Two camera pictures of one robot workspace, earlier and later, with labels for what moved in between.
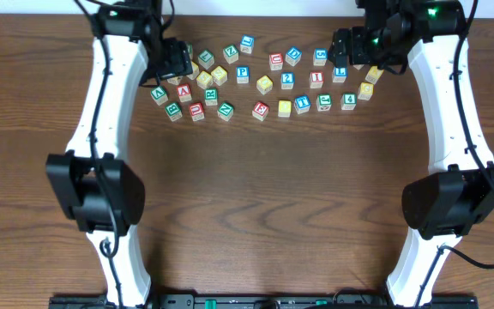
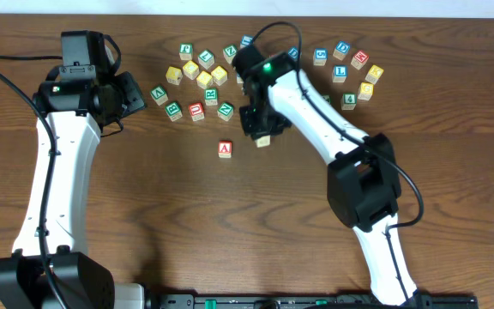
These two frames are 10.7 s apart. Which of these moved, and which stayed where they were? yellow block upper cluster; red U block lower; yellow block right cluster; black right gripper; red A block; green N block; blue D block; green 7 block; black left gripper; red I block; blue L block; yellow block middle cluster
Moved: black right gripper; black left gripper; red A block; red I block
Stayed: yellow block right cluster; yellow block upper cluster; yellow block middle cluster; blue D block; blue L block; green 7 block; green N block; red U block lower
